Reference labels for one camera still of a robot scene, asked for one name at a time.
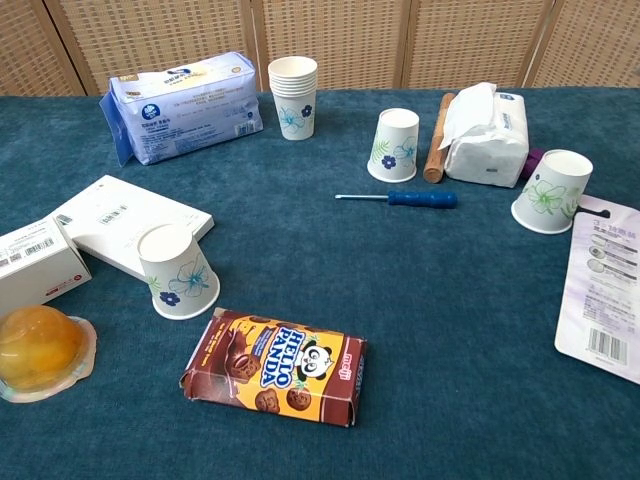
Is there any lilac blister card package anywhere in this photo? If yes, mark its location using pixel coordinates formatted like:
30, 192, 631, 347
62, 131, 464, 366
553, 194, 640, 386

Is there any blue handled screwdriver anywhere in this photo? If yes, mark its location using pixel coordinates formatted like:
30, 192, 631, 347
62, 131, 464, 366
334, 190, 459, 210

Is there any blue sealed tissue pack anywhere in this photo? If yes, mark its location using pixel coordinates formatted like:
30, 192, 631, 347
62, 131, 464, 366
98, 51, 265, 168

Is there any small white cardboard box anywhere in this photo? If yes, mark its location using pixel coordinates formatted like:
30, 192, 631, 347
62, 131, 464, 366
0, 215, 93, 319

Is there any flat white cardboard box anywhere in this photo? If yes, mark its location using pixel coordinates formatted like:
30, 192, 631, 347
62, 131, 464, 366
52, 174, 216, 284

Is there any wooden rolling stick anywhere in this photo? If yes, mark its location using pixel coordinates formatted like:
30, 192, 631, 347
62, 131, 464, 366
422, 92, 457, 184

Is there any Hello Panda biscuit box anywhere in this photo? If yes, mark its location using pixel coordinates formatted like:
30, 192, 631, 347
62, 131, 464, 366
179, 307, 369, 429

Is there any wooden rattan folding screen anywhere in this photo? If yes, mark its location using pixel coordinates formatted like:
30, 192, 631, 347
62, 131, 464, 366
0, 0, 640, 97

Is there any orange fruit jelly cup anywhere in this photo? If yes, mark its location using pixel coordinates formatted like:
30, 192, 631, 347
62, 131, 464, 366
0, 304, 99, 404

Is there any teal table cloth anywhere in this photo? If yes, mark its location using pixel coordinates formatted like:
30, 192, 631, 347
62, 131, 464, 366
0, 87, 640, 480

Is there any upright paper cup stack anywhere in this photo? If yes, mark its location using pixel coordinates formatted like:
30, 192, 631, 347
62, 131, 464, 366
267, 55, 319, 142

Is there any purple plastic block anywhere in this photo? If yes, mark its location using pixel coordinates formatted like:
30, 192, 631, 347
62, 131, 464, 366
522, 147, 544, 180

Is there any white opened tissue pack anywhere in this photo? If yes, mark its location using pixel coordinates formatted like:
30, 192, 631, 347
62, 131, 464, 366
437, 82, 530, 190

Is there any white floral paper cup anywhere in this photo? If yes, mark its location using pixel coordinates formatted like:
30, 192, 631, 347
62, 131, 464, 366
510, 148, 594, 235
366, 107, 421, 184
136, 223, 222, 321

